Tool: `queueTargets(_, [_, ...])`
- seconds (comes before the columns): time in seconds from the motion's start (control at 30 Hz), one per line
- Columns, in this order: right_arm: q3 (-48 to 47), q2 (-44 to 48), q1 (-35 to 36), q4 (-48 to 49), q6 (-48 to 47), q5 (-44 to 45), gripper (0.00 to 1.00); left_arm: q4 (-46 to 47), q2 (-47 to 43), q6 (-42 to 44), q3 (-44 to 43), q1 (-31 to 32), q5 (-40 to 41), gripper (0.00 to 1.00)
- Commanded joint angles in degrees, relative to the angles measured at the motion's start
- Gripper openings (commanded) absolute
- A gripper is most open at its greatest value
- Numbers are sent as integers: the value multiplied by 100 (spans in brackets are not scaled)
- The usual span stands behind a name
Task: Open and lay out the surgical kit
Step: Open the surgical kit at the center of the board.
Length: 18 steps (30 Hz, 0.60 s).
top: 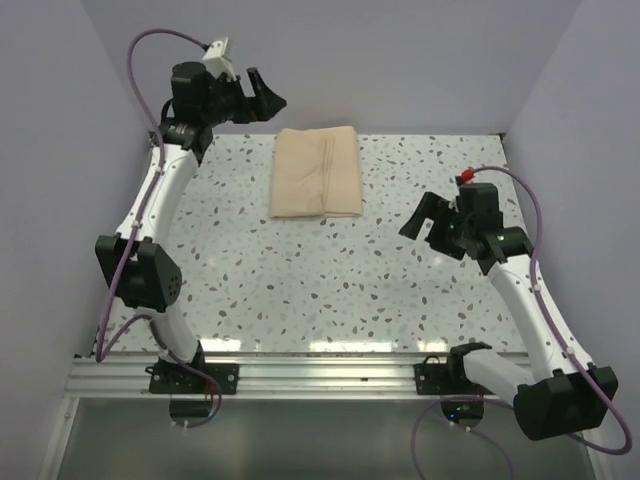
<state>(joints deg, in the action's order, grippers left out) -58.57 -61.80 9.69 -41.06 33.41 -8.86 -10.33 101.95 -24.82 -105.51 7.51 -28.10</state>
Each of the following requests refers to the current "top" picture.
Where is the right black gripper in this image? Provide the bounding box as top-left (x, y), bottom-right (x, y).
top-left (400, 191), bottom-right (474, 261)

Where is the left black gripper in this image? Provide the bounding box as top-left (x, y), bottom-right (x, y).
top-left (201, 67), bottom-right (286, 128)

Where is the beige cloth wrap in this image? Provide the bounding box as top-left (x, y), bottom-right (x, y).
top-left (269, 126), bottom-right (363, 219)

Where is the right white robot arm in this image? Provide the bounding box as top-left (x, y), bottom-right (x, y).
top-left (399, 183), bottom-right (618, 440)

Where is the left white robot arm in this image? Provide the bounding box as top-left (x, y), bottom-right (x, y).
top-left (95, 61), bottom-right (287, 398)

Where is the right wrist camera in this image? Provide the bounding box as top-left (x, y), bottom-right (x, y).
top-left (456, 183), bottom-right (502, 218)

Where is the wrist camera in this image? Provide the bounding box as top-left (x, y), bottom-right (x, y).
top-left (456, 183), bottom-right (502, 218)
top-left (202, 37), bottom-right (236, 79)

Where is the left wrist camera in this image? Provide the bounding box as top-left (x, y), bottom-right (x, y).
top-left (202, 37), bottom-right (236, 79)

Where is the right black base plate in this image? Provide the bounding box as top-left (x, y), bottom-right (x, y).
top-left (413, 355), bottom-right (490, 396)

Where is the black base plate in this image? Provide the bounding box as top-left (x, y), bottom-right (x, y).
top-left (145, 360), bottom-right (240, 395)
top-left (413, 355), bottom-right (490, 396)

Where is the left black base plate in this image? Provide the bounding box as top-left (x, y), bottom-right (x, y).
top-left (145, 360), bottom-right (240, 395)

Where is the aluminium rail frame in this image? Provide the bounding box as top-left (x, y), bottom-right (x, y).
top-left (63, 352), bottom-right (551, 401)

